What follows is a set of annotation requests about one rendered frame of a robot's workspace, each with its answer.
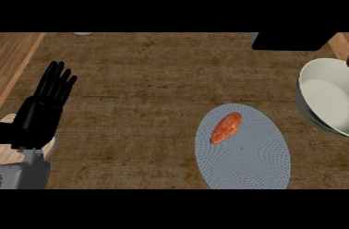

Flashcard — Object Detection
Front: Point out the black appliance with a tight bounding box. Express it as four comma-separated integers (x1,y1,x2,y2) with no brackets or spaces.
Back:
251,32,339,52

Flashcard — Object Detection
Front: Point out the grey oval placemat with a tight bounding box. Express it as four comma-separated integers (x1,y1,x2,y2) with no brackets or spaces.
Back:
194,102,291,190

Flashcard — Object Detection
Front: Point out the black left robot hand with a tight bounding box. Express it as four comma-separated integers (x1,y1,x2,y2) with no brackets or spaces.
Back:
0,60,78,151

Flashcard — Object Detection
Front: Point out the orange sweet potato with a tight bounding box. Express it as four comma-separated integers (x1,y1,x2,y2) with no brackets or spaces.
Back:
210,112,242,145

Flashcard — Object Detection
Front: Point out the white bowl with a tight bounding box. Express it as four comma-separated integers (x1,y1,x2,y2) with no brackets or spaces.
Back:
293,57,349,138

